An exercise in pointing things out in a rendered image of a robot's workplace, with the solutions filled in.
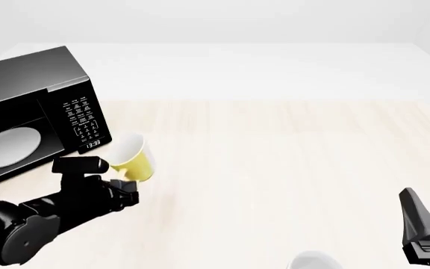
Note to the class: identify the white round turntable plate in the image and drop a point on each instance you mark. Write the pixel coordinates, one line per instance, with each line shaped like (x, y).
(7, 147)

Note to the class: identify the yellow and white mug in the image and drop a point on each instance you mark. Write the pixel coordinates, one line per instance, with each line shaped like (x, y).
(138, 165)

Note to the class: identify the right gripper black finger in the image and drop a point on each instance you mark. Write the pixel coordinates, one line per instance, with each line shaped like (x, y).
(418, 221)

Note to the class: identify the black microwave oven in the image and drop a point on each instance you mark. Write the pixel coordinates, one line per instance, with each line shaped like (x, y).
(21, 81)

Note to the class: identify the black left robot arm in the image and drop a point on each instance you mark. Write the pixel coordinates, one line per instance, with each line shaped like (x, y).
(32, 224)

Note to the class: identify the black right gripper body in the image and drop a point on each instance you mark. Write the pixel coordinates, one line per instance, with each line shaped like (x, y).
(429, 253)

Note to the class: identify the white round cup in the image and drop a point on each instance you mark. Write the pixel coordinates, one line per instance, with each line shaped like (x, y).
(314, 260)

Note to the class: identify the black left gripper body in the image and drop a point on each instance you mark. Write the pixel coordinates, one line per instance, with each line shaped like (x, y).
(122, 196)

